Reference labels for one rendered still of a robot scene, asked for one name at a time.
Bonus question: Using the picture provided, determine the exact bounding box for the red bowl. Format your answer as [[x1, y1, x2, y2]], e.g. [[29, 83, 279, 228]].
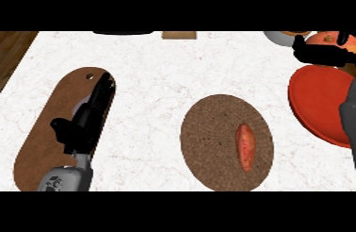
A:
[[286, 64, 356, 149]]

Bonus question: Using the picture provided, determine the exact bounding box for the black flat object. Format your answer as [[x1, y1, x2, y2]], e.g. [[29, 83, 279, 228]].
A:
[[91, 30, 155, 36]]

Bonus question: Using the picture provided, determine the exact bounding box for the brown oval placemat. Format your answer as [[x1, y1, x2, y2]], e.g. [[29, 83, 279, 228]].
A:
[[177, 93, 274, 192]]

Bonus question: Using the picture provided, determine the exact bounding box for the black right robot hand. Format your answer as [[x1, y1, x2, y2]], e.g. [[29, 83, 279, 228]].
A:
[[291, 30, 356, 69]]

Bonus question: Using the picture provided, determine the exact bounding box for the brown wooden cutting board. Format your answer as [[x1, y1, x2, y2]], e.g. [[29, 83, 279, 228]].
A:
[[12, 66, 118, 192]]

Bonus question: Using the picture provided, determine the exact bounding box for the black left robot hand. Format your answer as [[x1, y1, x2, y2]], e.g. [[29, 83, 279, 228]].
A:
[[48, 72, 118, 156]]

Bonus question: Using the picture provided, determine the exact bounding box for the orange round fruit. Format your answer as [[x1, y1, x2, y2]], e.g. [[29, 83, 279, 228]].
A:
[[304, 30, 356, 55]]

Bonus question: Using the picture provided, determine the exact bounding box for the tan wooden block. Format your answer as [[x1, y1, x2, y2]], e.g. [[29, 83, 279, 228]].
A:
[[159, 30, 199, 41]]

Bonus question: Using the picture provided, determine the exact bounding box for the pale grey bowl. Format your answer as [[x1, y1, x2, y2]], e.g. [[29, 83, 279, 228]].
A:
[[261, 30, 298, 48]]

